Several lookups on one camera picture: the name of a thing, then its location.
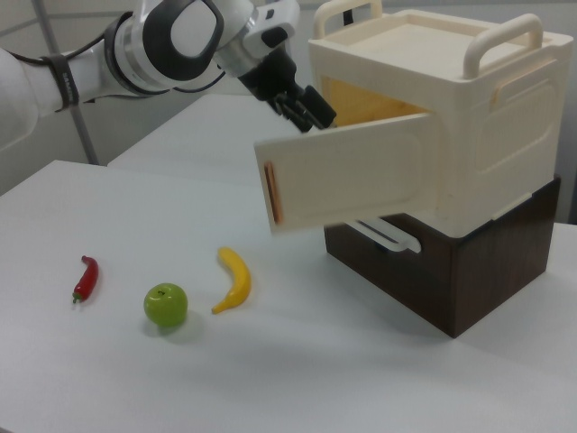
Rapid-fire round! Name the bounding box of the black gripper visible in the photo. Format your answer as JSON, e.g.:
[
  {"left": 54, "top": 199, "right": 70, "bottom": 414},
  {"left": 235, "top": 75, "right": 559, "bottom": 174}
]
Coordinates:
[{"left": 237, "top": 48, "right": 338, "bottom": 134}]

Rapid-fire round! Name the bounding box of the cream cabinet door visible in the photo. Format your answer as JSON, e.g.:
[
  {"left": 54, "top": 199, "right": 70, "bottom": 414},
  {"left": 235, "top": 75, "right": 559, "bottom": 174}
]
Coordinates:
[{"left": 253, "top": 112, "right": 441, "bottom": 235}]

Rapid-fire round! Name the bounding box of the cream plastic cabinet body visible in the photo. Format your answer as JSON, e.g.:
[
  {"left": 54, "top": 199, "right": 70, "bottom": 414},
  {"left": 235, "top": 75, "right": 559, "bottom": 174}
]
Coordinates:
[{"left": 307, "top": 9, "right": 574, "bottom": 239}]

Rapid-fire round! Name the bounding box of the yellow toy banana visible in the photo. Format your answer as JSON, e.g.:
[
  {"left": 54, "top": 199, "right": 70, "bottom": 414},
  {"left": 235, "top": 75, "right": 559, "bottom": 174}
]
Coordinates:
[{"left": 211, "top": 246, "right": 252, "bottom": 316}]

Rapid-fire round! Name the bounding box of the green toy apple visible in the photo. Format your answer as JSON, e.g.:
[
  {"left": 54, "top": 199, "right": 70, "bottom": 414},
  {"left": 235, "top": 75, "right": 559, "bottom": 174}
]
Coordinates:
[{"left": 143, "top": 282, "right": 188, "bottom": 328}]

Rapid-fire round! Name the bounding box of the dark brown drawer box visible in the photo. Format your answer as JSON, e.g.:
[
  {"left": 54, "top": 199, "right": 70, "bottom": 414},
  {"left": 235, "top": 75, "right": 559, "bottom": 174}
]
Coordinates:
[{"left": 323, "top": 174, "right": 563, "bottom": 339}]

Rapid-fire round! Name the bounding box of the red toy chili pepper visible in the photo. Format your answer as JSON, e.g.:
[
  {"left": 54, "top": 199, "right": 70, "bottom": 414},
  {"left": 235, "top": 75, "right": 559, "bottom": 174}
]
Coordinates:
[{"left": 71, "top": 254, "right": 100, "bottom": 304}]

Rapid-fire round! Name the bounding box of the orange wooden door handle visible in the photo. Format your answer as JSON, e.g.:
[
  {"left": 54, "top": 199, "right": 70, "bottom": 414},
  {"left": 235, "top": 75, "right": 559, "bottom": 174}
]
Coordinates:
[{"left": 263, "top": 161, "right": 284, "bottom": 226}]

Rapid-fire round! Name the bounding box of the cream cabinet carry handle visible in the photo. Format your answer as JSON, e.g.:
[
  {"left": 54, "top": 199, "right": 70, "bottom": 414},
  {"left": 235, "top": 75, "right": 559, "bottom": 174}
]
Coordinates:
[
  {"left": 463, "top": 14, "right": 545, "bottom": 78},
  {"left": 314, "top": 0, "right": 383, "bottom": 37}
]

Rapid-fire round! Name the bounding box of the white drawer handle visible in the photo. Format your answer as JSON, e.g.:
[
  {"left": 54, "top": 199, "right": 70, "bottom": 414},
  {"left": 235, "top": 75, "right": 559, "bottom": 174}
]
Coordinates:
[{"left": 344, "top": 217, "right": 423, "bottom": 253}]

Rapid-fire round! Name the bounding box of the grey partition post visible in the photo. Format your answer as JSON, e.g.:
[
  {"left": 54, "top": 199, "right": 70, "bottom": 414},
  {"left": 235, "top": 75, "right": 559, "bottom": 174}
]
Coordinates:
[{"left": 38, "top": 0, "right": 101, "bottom": 166}]

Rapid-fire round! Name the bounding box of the black velcro strap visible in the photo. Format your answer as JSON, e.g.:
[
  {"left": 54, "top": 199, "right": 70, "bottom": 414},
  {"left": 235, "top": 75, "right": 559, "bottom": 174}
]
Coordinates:
[{"left": 41, "top": 53, "right": 83, "bottom": 110}]

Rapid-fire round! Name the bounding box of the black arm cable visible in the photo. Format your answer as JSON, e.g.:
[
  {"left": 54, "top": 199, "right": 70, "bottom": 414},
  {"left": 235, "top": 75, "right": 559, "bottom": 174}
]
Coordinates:
[{"left": 6, "top": 13, "right": 232, "bottom": 96}]

